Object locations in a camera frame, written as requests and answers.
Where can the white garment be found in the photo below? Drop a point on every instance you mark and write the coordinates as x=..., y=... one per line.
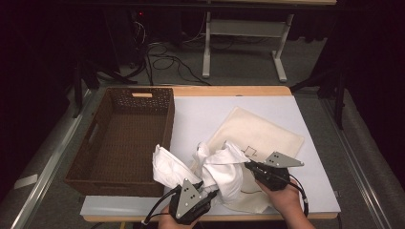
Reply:
x=223, y=171

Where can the person's right hand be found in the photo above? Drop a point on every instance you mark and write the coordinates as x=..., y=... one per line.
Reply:
x=285, y=200

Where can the black tripod stand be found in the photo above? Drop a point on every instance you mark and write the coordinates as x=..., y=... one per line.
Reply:
x=78, y=89
x=340, y=95

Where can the black computer tower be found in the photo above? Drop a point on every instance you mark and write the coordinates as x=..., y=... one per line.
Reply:
x=127, y=35

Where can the white tape strip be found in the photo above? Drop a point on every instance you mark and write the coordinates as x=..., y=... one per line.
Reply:
x=26, y=181

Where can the brown woven basket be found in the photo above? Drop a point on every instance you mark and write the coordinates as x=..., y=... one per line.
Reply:
x=124, y=143

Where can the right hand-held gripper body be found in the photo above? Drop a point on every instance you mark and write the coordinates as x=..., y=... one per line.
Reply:
x=272, y=178

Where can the person's left hand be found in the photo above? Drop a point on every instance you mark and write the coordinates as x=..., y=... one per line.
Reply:
x=172, y=222

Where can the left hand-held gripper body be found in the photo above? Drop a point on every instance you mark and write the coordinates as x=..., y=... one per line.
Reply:
x=187, y=203

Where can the white table mat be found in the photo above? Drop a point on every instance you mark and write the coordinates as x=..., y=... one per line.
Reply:
x=197, y=117

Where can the white desk frame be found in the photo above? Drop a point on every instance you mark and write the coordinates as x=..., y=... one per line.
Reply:
x=206, y=47

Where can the metal floor rail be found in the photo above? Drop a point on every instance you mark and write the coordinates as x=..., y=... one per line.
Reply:
x=356, y=159
x=47, y=171

